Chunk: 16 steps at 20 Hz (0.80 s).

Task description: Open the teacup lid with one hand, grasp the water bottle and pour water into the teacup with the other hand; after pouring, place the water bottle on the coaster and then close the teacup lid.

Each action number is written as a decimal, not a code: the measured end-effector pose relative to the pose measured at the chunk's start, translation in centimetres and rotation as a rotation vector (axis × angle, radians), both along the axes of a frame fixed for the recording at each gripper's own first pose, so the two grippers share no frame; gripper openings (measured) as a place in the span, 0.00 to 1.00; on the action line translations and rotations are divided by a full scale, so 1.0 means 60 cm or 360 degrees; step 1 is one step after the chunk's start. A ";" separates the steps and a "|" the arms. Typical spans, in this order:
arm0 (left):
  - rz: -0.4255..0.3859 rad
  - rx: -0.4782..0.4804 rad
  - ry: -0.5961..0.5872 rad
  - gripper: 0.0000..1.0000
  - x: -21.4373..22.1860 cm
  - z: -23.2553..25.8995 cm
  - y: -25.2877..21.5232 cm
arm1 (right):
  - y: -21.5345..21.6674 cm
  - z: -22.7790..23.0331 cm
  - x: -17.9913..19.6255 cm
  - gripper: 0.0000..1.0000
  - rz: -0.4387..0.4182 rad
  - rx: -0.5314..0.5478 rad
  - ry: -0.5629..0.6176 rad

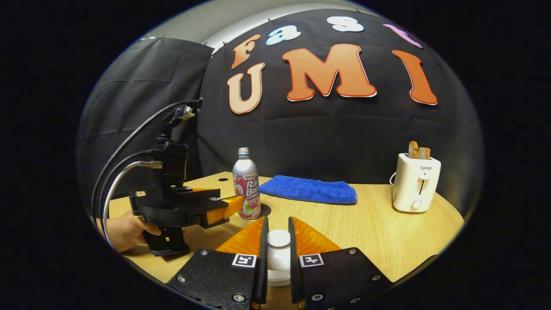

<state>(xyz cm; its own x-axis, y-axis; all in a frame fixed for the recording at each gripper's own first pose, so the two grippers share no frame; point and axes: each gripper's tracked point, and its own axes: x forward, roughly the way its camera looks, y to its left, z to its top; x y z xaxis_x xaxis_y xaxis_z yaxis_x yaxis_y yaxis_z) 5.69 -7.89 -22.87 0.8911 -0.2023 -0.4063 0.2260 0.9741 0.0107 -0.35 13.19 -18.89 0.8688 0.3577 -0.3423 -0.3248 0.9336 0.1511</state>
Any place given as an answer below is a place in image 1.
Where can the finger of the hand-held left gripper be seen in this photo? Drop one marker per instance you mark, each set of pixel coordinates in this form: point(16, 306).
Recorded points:
point(202, 190)
point(224, 209)

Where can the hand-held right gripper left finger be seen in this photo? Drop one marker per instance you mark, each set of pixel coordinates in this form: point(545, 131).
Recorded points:
point(263, 258)

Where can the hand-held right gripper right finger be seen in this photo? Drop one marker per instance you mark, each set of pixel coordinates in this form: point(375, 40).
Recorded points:
point(293, 267)

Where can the white teacup lid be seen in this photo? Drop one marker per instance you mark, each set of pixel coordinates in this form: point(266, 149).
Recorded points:
point(279, 239)

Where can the silver water bottle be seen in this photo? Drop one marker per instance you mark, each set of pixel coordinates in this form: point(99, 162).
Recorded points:
point(246, 181)

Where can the blue towel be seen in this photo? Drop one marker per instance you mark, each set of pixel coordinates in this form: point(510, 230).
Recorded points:
point(308, 189)

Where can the plain black curtain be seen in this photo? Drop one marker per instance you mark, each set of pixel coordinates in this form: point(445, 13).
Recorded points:
point(137, 86)

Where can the black backdrop cloth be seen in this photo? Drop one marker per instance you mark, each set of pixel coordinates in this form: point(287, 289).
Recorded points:
point(327, 133)

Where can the white toaster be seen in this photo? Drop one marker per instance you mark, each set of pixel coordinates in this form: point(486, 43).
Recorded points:
point(415, 185)

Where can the toast slice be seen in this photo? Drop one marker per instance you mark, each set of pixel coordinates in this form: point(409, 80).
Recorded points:
point(413, 149)
point(424, 153)

